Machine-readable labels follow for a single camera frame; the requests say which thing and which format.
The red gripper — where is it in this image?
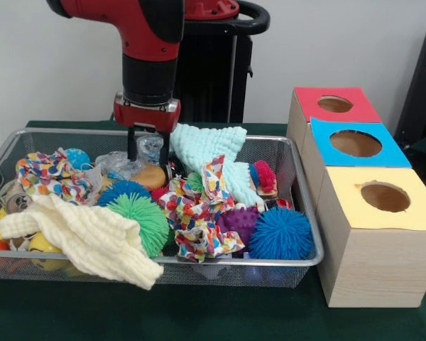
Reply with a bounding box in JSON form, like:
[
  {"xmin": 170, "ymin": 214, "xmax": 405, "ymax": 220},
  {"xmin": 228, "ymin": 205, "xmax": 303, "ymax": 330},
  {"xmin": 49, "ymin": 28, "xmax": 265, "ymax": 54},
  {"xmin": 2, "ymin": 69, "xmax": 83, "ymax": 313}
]
[{"xmin": 114, "ymin": 99, "xmax": 181, "ymax": 175}]

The crushed clear water bottle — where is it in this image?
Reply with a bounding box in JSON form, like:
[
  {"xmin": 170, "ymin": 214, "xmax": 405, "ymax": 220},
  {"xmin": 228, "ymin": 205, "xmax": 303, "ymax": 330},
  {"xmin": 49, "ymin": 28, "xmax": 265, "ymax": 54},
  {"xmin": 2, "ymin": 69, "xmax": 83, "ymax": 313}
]
[{"xmin": 96, "ymin": 136, "xmax": 164, "ymax": 180}]

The mint green cloth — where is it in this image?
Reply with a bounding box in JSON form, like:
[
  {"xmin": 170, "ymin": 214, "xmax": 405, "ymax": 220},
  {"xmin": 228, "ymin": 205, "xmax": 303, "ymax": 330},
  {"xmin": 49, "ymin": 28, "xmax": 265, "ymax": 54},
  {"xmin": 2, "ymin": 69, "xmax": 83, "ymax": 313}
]
[{"xmin": 170, "ymin": 124, "xmax": 263, "ymax": 208}]

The shallow clear mesh bin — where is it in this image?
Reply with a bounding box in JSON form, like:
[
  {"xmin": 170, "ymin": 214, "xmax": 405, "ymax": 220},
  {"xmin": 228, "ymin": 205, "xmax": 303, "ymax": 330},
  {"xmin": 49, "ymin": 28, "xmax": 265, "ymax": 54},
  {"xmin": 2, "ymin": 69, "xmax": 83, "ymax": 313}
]
[{"xmin": 0, "ymin": 128, "xmax": 324, "ymax": 287}]

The wooden box with three holes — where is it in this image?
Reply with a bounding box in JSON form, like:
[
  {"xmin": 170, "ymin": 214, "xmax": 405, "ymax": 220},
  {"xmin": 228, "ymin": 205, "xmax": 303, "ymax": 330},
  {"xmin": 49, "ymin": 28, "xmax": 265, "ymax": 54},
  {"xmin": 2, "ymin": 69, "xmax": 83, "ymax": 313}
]
[{"xmin": 286, "ymin": 87, "xmax": 426, "ymax": 308}]

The tan round bun toy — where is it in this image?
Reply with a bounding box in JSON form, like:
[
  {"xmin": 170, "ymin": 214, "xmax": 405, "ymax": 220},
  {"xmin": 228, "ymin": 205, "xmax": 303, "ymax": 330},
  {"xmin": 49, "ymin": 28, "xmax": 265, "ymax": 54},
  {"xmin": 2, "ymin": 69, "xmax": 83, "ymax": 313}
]
[{"xmin": 131, "ymin": 165, "xmax": 168, "ymax": 190}]

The dark blue spiky ball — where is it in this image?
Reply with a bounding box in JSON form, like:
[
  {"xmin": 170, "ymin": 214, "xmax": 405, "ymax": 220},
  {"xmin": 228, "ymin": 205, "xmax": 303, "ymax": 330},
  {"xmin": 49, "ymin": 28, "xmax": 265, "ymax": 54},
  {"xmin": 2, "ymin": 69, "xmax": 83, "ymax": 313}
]
[{"xmin": 97, "ymin": 180, "xmax": 151, "ymax": 207}]

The green spiky ball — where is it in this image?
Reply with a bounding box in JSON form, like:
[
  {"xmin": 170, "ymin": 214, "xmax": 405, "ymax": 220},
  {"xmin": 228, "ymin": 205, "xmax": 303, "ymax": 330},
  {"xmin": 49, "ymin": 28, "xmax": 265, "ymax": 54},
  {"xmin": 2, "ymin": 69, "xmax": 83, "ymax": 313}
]
[{"xmin": 106, "ymin": 193, "xmax": 170, "ymax": 258}]

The small blue globe ball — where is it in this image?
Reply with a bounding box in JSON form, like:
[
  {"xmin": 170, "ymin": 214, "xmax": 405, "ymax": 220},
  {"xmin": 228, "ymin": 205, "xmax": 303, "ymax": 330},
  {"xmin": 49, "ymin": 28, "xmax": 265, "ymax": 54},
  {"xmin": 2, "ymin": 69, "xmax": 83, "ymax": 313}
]
[{"xmin": 64, "ymin": 148, "xmax": 91, "ymax": 170}]

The colourful patterned cloth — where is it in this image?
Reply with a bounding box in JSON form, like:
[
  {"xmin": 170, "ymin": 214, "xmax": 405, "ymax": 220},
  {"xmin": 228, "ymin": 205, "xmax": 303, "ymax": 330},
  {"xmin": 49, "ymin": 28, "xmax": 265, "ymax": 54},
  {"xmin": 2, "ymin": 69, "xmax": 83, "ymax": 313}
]
[
  {"xmin": 16, "ymin": 148, "xmax": 104, "ymax": 205},
  {"xmin": 158, "ymin": 155, "xmax": 246, "ymax": 264}
]

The pale yellow cloth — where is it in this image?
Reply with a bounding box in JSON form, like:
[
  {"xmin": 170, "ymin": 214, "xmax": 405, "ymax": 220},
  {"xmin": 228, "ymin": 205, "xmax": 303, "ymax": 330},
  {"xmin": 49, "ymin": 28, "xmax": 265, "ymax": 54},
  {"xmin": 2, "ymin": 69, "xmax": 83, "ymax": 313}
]
[{"xmin": 0, "ymin": 193, "xmax": 164, "ymax": 291}]

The purple spiky ball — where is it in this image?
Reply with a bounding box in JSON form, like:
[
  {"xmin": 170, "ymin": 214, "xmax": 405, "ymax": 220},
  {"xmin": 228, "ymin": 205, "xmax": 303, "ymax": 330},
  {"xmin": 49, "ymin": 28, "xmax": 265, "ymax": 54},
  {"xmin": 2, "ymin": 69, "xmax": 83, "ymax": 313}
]
[{"xmin": 219, "ymin": 206, "xmax": 260, "ymax": 249}]

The red spiky toy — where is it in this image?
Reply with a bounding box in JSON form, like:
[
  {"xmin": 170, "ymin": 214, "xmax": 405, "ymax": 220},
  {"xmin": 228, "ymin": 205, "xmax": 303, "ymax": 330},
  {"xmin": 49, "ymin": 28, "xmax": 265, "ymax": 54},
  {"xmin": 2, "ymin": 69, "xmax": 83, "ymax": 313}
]
[{"xmin": 252, "ymin": 160, "xmax": 276, "ymax": 194}]

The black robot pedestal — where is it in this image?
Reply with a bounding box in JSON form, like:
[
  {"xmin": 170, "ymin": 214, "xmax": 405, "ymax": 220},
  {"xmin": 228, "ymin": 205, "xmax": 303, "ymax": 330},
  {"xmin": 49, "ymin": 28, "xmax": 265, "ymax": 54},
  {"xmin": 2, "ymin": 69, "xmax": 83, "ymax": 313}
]
[{"xmin": 174, "ymin": 0, "xmax": 271, "ymax": 124}]

